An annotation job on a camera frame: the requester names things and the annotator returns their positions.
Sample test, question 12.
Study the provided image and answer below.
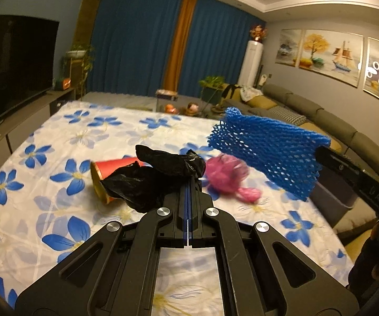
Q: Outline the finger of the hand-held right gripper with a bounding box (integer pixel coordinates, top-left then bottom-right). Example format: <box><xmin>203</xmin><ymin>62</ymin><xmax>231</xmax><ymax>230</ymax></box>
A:
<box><xmin>315</xmin><ymin>146</ymin><xmax>363</xmax><ymax>195</ymax></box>

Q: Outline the grey television cabinet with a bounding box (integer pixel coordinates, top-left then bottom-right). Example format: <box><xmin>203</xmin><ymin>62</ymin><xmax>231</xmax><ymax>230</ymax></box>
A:
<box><xmin>0</xmin><ymin>87</ymin><xmax>75</xmax><ymax>188</ymax></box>

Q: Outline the wooden wall panel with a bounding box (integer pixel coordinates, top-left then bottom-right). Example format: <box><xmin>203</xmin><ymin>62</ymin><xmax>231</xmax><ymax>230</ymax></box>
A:
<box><xmin>74</xmin><ymin>0</ymin><xmax>103</xmax><ymax>100</ymax></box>

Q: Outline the blue curtain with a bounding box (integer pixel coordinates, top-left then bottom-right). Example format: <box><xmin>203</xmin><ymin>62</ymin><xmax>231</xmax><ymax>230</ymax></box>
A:
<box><xmin>87</xmin><ymin>0</ymin><xmax>268</xmax><ymax>98</ymax></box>

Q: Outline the white cloth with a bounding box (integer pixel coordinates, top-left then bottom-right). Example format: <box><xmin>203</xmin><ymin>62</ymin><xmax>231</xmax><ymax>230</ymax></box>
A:
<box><xmin>240</xmin><ymin>85</ymin><xmax>263</xmax><ymax>103</ymax></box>

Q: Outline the plant on stand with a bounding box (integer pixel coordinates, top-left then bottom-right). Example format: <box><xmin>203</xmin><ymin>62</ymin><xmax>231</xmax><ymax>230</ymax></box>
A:
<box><xmin>62</xmin><ymin>42</ymin><xmax>95</xmax><ymax>97</ymax></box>

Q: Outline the blue foam net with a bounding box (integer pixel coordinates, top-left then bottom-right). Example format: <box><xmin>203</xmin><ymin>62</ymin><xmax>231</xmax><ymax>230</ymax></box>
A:
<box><xmin>208</xmin><ymin>107</ymin><xmax>332</xmax><ymax>202</ymax></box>

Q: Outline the black plastic bag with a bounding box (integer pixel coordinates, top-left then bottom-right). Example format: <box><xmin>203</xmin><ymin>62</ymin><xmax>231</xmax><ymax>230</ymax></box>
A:
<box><xmin>101</xmin><ymin>144</ymin><xmax>207</xmax><ymax>214</ymax></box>

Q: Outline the small landscape painting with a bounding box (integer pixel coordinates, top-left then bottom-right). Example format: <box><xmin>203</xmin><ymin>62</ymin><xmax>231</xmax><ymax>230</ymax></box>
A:
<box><xmin>275</xmin><ymin>28</ymin><xmax>303</xmax><ymax>67</ymax></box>

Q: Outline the small box on table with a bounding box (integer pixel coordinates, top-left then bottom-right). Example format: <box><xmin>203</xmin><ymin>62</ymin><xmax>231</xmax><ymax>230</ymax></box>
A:
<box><xmin>155</xmin><ymin>88</ymin><xmax>179</xmax><ymax>101</ymax></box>

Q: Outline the black and yellow bag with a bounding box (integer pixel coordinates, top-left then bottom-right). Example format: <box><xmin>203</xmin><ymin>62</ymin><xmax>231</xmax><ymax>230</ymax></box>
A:
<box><xmin>222</xmin><ymin>83</ymin><xmax>243</xmax><ymax>101</ymax></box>

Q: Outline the pink plastic bag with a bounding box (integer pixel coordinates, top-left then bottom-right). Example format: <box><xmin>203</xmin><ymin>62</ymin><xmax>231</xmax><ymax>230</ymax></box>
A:
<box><xmin>205</xmin><ymin>154</ymin><xmax>263</xmax><ymax>204</ymax></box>

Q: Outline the grey plastic bin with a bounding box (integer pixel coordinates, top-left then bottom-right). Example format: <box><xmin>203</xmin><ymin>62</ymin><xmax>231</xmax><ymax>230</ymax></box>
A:
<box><xmin>307</xmin><ymin>170</ymin><xmax>359</xmax><ymax>228</ymax></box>

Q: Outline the orange curtain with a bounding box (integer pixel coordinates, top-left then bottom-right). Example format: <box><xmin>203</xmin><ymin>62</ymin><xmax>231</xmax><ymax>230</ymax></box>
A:
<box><xmin>162</xmin><ymin>0</ymin><xmax>199</xmax><ymax>93</ymax></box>

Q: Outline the white blue floral sheet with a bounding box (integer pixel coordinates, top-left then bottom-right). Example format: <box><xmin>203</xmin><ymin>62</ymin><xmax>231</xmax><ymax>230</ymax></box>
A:
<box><xmin>0</xmin><ymin>100</ymin><xmax>355</xmax><ymax>316</ymax></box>

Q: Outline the grey sofa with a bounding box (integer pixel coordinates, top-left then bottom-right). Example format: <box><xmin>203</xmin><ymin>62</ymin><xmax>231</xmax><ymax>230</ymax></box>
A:
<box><xmin>222</xmin><ymin>83</ymin><xmax>379</xmax><ymax>239</ymax></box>

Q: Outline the checked cushion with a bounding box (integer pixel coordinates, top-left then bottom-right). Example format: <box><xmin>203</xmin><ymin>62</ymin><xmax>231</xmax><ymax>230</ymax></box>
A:
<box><xmin>270</xmin><ymin>106</ymin><xmax>308</xmax><ymax>126</ymax></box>

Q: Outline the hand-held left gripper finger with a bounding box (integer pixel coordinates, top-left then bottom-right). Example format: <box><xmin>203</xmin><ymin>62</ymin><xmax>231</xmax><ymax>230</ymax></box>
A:
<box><xmin>14</xmin><ymin>178</ymin><xmax>189</xmax><ymax>316</ymax></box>
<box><xmin>189</xmin><ymin>178</ymin><xmax>359</xmax><ymax>316</ymax></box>

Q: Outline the tree and sailboat painting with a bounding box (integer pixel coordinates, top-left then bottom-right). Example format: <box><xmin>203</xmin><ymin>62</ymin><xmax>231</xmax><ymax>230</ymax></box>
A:
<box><xmin>299</xmin><ymin>29</ymin><xmax>365</xmax><ymax>88</ymax></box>

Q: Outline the white standing air conditioner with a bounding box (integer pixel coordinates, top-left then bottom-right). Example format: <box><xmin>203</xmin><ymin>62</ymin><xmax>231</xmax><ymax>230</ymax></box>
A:
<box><xmin>237</xmin><ymin>40</ymin><xmax>264</xmax><ymax>88</ymax></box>

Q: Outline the orange glowing ornament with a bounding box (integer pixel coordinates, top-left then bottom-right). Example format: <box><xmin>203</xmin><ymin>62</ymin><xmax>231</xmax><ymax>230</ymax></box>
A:
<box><xmin>52</xmin><ymin>77</ymin><xmax>74</xmax><ymax>91</ymax></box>

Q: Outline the artificial flower decoration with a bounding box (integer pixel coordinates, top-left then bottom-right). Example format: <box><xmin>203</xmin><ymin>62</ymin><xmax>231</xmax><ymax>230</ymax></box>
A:
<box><xmin>249</xmin><ymin>24</ymin><xmax>269</xmax><ymax>43</ymax></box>

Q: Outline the black television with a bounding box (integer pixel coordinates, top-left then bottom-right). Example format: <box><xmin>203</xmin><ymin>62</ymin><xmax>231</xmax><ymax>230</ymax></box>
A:
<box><xmin>0</xmin><ymin>14</ymin><xmax>60</xmax><ymax>133</ymax></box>

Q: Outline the small yellow cushion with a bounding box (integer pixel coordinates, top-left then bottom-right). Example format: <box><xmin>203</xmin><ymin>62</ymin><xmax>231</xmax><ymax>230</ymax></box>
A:
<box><xmin>245</xmin><ymin>95</ymin><xmax>278</xmax><ymax>110</ymax></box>

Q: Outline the red paper cup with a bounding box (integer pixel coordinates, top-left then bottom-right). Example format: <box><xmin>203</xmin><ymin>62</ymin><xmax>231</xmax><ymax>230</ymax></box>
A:
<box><xmin>90</xmin><ymin>157</ymin><xmax>145</xmax><ymax>205</ymax></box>

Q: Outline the green potted plant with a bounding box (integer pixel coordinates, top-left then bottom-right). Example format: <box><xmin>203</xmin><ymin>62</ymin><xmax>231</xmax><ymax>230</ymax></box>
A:
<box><xmin>198</xmin><ymin>75</ymin><xmax>227</xmax><ymax>113</ymax></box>

